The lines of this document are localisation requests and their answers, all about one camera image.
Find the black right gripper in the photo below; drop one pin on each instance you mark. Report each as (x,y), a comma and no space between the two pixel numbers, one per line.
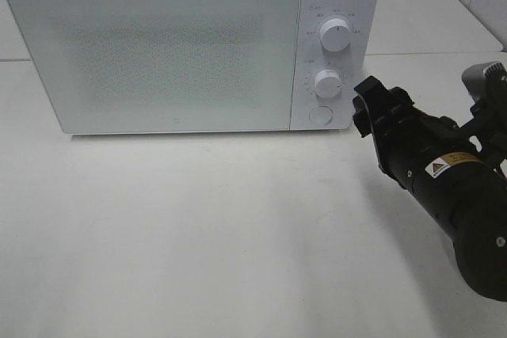
(405,147)

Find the white round door button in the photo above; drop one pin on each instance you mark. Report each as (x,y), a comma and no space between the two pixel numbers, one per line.
(321,115)

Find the white microwave door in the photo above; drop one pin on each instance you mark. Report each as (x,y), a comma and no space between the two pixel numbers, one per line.
(158,66)

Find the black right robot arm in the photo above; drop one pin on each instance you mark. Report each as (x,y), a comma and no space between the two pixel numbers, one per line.
(453,172)

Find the white lower timer knob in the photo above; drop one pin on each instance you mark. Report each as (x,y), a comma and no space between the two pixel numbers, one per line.
(327,84)

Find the white upper power knob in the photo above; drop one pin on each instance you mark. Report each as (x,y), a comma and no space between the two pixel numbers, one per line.
(335,34)

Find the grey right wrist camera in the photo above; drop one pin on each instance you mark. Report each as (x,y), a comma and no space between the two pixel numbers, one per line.
(481,77)

